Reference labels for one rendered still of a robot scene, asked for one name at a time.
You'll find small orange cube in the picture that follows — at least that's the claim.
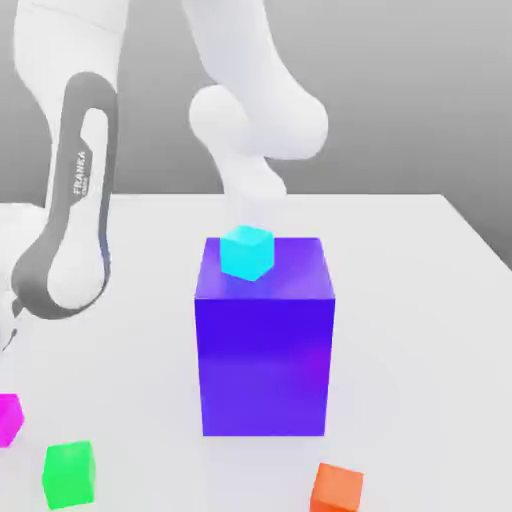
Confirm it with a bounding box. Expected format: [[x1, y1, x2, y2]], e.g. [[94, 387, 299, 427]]
[[308, 462, 365, 512]]

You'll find small cyan cube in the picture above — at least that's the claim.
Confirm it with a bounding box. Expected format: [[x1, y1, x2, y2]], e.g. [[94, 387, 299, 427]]
[[219, 224, 276, 283]]

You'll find small green cube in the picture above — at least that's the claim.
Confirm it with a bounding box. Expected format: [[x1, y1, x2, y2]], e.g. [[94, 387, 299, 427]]
[[41, 440, 98, 511]]

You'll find large purple box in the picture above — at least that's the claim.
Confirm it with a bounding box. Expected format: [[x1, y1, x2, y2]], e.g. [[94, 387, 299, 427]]
[[194, 236, 336, 438]]

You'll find small magenta cube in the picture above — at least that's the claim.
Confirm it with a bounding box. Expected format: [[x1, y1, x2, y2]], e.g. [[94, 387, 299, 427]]
[[0, 393, 26, 448]]

